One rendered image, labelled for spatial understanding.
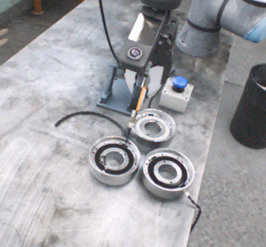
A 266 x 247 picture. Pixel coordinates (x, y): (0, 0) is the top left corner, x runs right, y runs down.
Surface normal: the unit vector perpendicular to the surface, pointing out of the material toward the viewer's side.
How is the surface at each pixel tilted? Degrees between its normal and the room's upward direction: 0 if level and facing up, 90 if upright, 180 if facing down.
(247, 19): 88
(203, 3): 88
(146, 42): 29
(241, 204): 0
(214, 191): 0
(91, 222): 0
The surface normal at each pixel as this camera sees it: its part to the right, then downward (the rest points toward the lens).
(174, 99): -0.34, 0.62
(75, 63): 0.12, -0.72
